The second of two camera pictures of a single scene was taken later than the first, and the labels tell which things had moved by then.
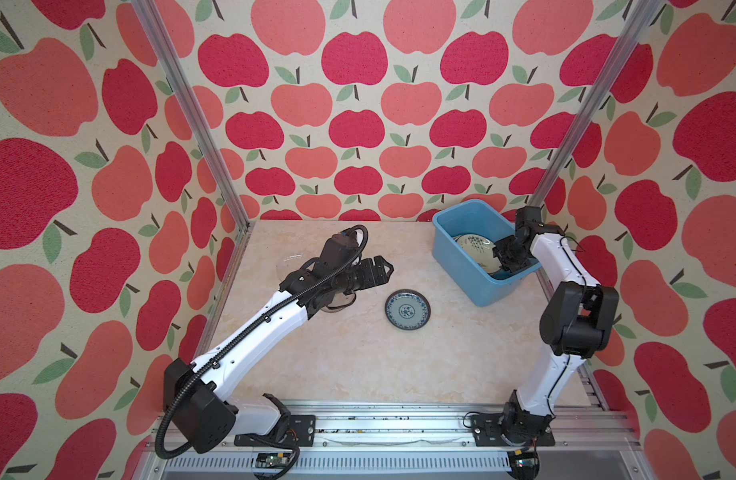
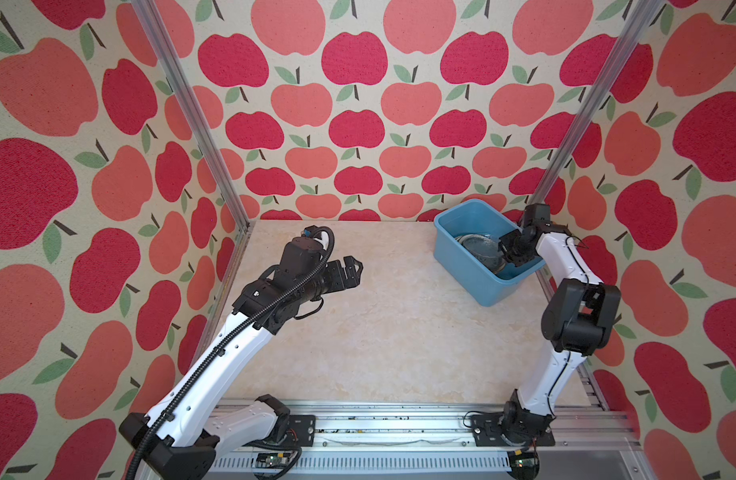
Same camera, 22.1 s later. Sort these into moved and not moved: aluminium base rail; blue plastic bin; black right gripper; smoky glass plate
Moved: smoky glass plate
Not moved: blue plastic bin; aluminium base rail; black right gripper
